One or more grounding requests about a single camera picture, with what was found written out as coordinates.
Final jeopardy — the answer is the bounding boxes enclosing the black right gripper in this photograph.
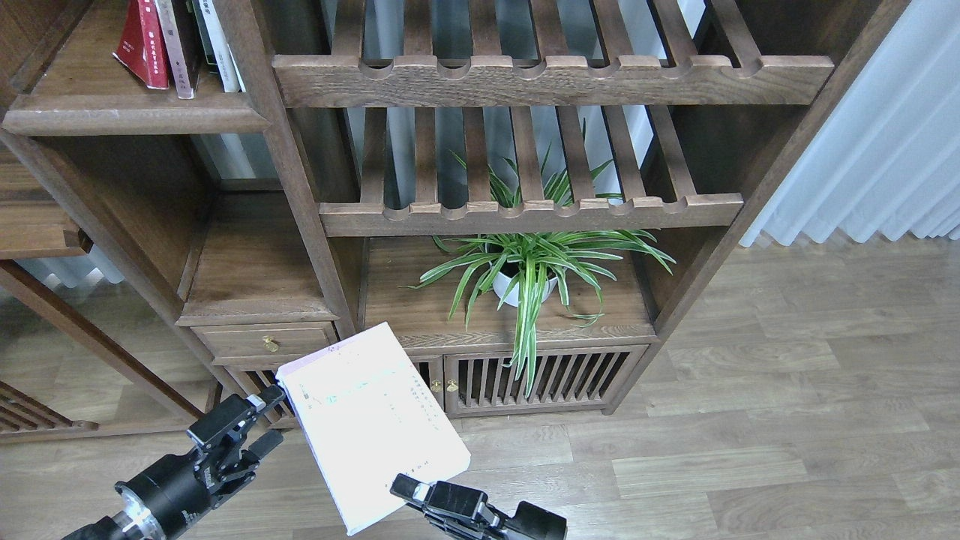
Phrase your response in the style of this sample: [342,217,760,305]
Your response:
[390,474,567,539]

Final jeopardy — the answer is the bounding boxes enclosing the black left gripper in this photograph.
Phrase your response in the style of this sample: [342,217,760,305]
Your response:
[114,384,286,539]

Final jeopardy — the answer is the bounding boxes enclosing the pale purple white book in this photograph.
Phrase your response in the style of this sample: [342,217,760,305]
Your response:
[277,322,471,536]

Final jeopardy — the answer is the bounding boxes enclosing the red textbook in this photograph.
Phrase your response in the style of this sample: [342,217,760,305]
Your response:
[113,1,170,90]

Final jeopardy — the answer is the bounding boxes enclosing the maroon book white characters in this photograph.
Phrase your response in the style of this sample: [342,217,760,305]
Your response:
[155,1,202,100]

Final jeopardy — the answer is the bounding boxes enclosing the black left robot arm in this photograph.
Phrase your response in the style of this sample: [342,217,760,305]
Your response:
[67,384,286,539]

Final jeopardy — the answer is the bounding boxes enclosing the left slatted cabinet door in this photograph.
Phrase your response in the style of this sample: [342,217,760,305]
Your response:
[224,355,446,430]

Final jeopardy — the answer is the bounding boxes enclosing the slatted cabinet door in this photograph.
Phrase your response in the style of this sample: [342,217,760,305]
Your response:
[428,345,647,418]
[224,355,446,430]

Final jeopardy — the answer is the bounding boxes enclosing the brass drawer knob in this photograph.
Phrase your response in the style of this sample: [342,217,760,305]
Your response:
[262,336,279,353]

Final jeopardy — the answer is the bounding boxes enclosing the small wooden drawer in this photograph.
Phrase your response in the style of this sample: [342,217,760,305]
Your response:
[192,321,338,359]

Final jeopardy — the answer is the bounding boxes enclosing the right slatted cabinet door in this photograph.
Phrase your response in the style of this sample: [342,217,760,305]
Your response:
[428,345,647,418]

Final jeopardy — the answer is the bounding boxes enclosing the wooden side rack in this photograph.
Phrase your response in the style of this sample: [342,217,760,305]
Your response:
[2,261,225,443]

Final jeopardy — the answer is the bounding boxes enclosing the white plant pot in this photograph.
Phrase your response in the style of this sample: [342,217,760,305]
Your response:
[493,268,559,311]

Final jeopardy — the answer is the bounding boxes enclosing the green spider plant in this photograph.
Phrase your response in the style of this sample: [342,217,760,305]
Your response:
[406,142,676,398]

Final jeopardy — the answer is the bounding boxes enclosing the dark wooden bookshelf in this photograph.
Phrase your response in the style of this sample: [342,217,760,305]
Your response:
[2,1,908,414]

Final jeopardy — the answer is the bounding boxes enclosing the white upright book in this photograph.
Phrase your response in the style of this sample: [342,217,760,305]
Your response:
[201,1,245,93]

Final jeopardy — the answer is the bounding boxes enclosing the dark green upright book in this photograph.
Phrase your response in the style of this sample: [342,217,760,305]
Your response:
[192,0,219,74]

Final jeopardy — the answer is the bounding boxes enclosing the white pleated curtain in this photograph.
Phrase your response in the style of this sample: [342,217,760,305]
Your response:
[740,1,959,247]

